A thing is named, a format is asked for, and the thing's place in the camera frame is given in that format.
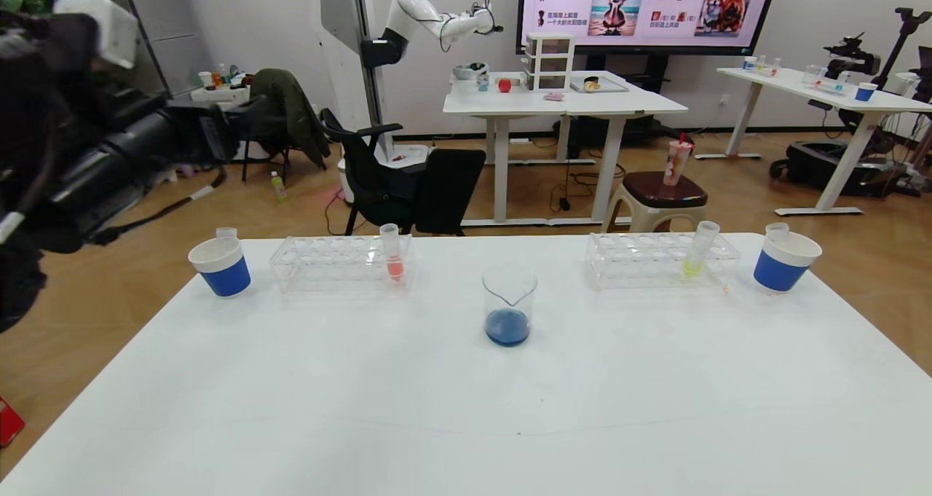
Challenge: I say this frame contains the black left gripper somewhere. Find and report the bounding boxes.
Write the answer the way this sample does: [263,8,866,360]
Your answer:
[103,94,272,170]

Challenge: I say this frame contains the clear plastic test tube rack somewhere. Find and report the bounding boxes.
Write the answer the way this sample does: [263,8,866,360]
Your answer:
[269,234,416,294]
[586,232,741,291]

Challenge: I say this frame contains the test tube with pink-red pigment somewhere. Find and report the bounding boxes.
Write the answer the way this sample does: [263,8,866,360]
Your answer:
[379,224,406,282]

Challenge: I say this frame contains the clear glass beaker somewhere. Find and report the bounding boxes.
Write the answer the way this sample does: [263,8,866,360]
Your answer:
[482,264,540,347]

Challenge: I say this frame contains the test tube with yellow pigment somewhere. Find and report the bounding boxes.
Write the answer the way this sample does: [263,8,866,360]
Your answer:
[682,221,721,278]

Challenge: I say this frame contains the white drawer cabinet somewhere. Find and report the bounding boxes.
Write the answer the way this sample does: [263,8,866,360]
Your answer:
[191,84,269,163]

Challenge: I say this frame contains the black four-legged chair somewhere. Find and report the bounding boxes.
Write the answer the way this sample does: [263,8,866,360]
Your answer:
[237,114,292,184]

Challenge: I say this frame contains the dark green jacket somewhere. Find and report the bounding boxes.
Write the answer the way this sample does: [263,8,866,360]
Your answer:
[251,68,331,170]

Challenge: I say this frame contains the tall grey metal cabinet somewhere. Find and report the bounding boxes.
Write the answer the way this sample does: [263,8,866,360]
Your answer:
[120,0,223,107]

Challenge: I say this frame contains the white humanoid robot on column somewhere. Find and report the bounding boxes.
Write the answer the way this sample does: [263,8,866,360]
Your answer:
[313,0,505,205]

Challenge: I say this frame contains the blue white paper cup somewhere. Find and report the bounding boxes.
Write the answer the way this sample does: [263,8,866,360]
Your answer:
[188,235,252,298]
[753,230,824,293]

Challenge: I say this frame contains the black office chair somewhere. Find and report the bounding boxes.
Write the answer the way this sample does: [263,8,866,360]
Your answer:
[320,109,487,236]

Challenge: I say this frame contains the clear desktop drawer organizer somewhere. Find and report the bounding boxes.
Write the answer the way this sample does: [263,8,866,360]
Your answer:
[524,34,576,92]

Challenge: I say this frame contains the white double standing desk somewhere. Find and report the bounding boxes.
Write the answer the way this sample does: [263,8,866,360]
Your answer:
[443,71,689,227]

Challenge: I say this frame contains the grey tray with food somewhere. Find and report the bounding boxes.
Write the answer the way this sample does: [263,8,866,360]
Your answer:
[569,76,629,95]

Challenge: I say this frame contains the black screen stand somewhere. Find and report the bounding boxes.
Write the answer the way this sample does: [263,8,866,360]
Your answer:
[553,54,674,162]

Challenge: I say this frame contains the red flat object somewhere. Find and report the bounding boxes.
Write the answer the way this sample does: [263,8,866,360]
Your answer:
[0,396,26,449]

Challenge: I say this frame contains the brown topped plastic stool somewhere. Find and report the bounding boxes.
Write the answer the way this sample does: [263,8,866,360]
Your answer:
[604,172,708,233]

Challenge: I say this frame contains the drink cup with red straw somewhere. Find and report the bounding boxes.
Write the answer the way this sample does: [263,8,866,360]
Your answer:
[662,134,693,187]

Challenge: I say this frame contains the white long desk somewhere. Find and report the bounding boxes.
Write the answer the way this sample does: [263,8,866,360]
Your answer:
[694,66,932,216]

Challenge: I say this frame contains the black left wrist camera cable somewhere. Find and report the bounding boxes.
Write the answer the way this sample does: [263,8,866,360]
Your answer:
[87,167,228,245]

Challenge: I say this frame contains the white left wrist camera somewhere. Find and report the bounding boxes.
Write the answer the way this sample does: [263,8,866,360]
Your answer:
[52,0,139,69]

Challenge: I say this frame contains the black floor cables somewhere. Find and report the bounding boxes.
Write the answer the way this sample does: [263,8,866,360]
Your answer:
[542,161,627,213]

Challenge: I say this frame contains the large wall display screen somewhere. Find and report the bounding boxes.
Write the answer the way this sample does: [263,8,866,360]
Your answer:
[516,0,781,56]

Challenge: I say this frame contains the black camera rig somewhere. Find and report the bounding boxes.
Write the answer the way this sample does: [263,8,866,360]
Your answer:
[821,8,932,92]

